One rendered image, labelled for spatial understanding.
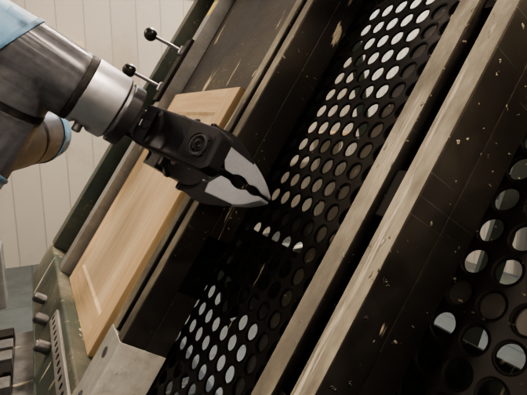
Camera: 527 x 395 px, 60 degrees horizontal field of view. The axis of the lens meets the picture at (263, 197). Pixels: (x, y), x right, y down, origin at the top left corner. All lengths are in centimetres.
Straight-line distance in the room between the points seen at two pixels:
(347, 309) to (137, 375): 41
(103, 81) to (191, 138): 11
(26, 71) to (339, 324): 36
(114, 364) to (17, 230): 384
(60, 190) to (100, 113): 391
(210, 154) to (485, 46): 25
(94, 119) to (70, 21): 393
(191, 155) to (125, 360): 31
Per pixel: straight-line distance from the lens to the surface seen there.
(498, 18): 39
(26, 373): 123
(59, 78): 50
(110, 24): 447
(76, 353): 91
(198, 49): 137
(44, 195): 440
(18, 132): 52
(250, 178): 57
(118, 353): 65
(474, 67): 37
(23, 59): 50
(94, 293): 105
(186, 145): 46
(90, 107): 50
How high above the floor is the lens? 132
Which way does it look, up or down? 11 degrees down
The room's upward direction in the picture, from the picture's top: straight up
